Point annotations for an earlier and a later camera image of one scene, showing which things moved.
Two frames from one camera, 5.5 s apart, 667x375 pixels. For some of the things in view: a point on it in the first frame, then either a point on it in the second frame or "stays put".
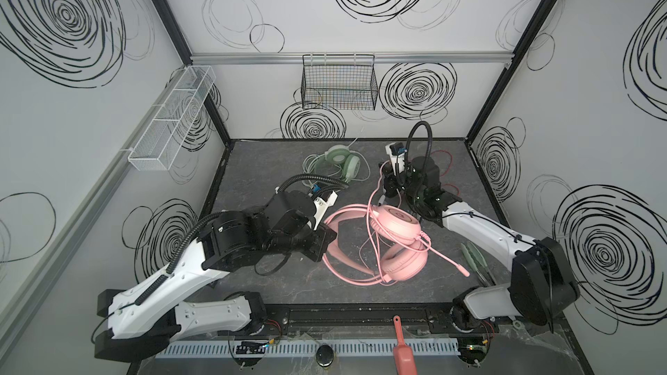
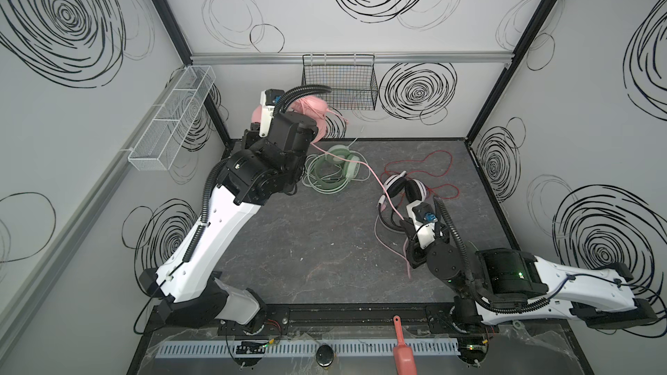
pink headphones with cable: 377,245 → 256,115
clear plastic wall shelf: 161,139 stays put
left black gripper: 320,242 → 294,128
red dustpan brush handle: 404,358 stays put
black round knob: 325,355 stays put
